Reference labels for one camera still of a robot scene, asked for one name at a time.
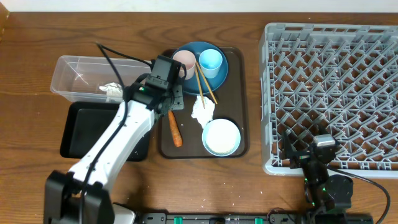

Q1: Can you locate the crumpled white paper in bin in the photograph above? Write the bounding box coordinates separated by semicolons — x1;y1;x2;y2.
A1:
99;82;123;103

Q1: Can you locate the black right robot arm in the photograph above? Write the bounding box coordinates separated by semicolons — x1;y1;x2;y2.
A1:
280;130;353;223

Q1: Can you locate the orange carrot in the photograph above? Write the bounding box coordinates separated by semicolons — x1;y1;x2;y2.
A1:
168;110;183;147

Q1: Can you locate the white paper napkin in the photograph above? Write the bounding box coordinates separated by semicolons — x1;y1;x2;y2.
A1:
191;96;215;129

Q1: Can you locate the clear plastic bin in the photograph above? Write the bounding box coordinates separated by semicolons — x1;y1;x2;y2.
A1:
50;55;153;104

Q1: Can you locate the grey dishwasher rack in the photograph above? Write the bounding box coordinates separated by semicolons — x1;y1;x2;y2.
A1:
259;23;397;179

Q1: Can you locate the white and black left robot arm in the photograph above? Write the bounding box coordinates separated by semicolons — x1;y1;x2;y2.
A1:
44;85;183;223

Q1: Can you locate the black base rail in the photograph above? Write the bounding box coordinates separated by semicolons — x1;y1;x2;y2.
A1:
134;212;310;224

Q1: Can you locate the brown plastic serving tray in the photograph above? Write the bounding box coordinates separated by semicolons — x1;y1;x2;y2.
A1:
157;47;249;159

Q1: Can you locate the light blue bowl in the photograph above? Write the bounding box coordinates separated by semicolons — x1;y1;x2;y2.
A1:
201;119;241;157

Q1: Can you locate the black plastic bin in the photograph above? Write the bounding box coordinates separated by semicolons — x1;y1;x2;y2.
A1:
59;101;152;162

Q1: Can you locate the pink plastic cup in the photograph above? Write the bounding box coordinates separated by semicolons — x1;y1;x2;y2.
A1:
172;50;196;80

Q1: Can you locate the dark blue plate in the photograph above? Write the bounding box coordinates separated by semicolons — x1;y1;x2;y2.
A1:
172;42;228;95

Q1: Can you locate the light blue plastic cup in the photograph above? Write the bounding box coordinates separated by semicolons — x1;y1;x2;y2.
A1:
199;49;223;78

